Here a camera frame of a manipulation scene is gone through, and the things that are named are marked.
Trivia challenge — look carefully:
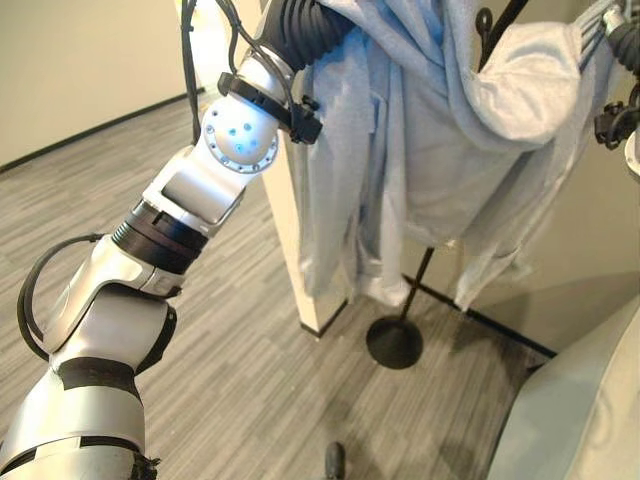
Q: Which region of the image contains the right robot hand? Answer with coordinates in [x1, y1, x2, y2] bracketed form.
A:
[574, 0, 640, 77]

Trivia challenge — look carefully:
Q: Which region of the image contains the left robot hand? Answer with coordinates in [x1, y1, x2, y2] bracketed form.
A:
[259, 0, 362, 72]

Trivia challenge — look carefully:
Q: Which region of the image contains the light grey robe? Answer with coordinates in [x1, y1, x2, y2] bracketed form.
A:
[291, 0, 620, 314]

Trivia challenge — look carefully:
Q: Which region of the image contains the black metal clothes rack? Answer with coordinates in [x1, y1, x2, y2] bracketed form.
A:
[364, 0, 532, 371]

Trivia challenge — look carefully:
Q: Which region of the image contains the grey sofa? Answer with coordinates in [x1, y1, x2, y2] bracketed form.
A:
[486, 294, 640, 480]

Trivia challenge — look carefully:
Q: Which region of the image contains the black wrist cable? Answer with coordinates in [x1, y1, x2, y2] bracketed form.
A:
[178, 0, 306, 147]

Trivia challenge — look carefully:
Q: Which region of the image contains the black elbow cable loop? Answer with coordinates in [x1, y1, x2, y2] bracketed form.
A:
[16, 232, 107, 362]

